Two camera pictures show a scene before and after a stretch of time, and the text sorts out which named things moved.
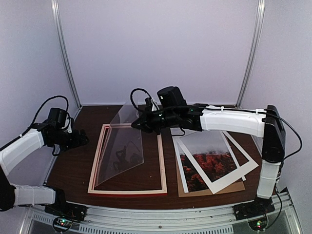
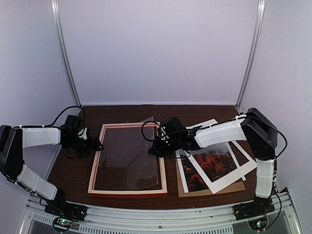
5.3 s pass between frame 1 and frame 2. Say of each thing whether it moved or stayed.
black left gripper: moved
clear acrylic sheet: moved
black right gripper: moved
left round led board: stayed
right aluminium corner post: stayed
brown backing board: stayed
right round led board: stayed
